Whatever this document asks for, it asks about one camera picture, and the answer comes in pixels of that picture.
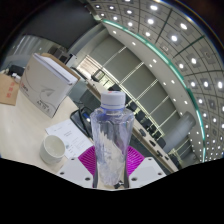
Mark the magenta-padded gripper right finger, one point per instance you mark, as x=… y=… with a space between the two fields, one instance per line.
x=145 y=171

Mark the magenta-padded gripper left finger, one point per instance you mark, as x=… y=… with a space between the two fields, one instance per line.
x=76 y=171

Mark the clear plastic water bottle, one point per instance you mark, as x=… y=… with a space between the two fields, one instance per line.
x=112 y=133

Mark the white cup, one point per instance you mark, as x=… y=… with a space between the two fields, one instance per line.
x=51 y=151

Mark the white printed paper sheet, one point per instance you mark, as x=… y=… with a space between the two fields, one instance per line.
x=73 y=136

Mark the black desk phone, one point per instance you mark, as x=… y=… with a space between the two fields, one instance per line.
x=81 y=121

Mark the large white cardboard box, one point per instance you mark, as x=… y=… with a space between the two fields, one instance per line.
x=43 y=85

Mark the flat brown cardboard sheet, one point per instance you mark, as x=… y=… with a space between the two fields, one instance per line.
x=8 y=90

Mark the ceiling lights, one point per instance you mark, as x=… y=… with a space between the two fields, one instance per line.
x=173 y=38

